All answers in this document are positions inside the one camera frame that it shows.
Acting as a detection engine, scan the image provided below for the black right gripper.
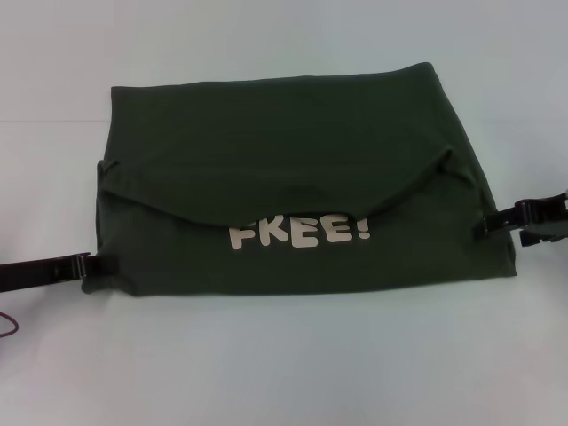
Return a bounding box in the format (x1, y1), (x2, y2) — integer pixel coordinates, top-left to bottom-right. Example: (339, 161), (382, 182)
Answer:
(483, 187), (568, 249)

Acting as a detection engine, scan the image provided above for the dark green t-shirt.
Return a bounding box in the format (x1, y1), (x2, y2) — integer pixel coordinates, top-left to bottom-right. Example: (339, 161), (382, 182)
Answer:
(81, 61), (518, 298)

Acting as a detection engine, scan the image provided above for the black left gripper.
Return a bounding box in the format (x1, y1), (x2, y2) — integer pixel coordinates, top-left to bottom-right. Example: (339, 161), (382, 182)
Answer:
(0, 251), (121, 295)

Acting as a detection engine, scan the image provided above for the dark maroon cable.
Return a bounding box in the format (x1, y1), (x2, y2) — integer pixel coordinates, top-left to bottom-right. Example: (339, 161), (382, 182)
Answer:
(0, 309), (22, 342)

